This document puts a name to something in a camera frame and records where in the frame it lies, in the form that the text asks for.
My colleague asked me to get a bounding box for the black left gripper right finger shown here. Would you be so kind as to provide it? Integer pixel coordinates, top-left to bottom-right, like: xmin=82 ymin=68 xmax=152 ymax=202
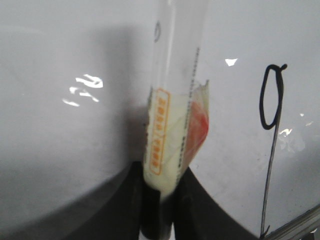
xmin=173 ymin=168 xmax=258 ymax=240

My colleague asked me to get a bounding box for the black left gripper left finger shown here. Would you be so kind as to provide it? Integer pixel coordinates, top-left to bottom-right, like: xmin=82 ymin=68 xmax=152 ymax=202
xmin=27 ymin=161 xmax=143 ymax=240

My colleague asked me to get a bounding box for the red magnet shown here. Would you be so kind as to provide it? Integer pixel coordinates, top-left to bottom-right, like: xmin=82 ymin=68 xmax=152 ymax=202
xmin=181 ymin=80 xmax=209 ymax=173

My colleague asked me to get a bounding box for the white whiteboard marker pen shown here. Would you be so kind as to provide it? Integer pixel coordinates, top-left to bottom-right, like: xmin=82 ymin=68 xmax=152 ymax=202
xmin=141 ymin=0 xmax=210 ymax=240

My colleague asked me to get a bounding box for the white whiteboard with aluminium frame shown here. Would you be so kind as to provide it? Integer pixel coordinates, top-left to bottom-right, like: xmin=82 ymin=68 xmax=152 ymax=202
xmin=0 ymin=0 xmax=320 ymax=240

